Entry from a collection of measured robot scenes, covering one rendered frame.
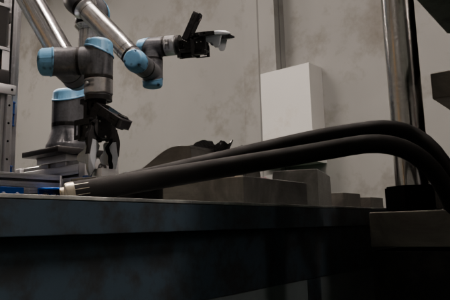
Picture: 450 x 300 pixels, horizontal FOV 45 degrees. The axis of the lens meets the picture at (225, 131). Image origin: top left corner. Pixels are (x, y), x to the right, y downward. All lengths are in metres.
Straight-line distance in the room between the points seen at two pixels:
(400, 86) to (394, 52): 0.07
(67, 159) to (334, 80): 2.36
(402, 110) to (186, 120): 3.69
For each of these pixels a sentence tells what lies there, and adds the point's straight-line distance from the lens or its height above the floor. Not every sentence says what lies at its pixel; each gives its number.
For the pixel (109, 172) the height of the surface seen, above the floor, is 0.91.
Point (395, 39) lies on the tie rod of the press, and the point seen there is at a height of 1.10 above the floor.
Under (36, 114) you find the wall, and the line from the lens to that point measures 6.56.
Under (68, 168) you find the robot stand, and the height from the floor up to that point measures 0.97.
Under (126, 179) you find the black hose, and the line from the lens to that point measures 0.73.
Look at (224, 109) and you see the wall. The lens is 4.34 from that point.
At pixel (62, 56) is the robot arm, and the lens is 1.46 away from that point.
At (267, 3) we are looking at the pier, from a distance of 4.14.
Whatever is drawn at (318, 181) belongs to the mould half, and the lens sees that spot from 1.44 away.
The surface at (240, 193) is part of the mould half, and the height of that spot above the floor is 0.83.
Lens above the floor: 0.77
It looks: 10 degrees up
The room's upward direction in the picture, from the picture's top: 1 degrees counter-clockwise
